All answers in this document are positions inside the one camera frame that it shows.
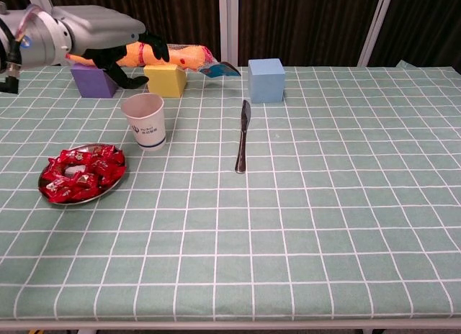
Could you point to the blue cardboard label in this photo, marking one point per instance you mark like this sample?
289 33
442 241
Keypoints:
219 70

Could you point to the orange rubber chicken in net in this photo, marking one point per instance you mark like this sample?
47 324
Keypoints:
187 57

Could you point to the green checked tablecloth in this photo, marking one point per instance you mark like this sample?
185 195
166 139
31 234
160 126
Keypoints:
288 204

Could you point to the purple foam cube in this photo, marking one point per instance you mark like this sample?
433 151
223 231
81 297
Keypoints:
90 85

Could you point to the red candy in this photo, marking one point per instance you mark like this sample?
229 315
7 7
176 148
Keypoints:
85 181
118 157
115 174
85 194
59 196
54 184
54 165
106 151
84 156
68 155
101 165

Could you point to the dark pleated curtain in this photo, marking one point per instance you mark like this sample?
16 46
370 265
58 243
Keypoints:
306 21

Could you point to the upright white frame post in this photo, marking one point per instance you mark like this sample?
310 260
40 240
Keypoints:
228 24

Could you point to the blue foam cube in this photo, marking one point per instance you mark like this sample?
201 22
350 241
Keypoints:
266 82

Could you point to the yellow foam cube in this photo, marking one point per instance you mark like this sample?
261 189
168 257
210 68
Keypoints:
164 82

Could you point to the steel table knife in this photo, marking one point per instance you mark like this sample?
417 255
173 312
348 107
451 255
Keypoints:
243 132

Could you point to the white paper cup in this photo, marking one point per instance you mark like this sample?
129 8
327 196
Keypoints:
147 129

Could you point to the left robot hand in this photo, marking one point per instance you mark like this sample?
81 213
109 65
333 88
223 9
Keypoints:
104 26

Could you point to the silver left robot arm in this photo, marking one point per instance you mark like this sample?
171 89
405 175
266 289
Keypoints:
39 39

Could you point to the round steel plate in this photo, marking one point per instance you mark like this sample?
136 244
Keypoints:
73 169

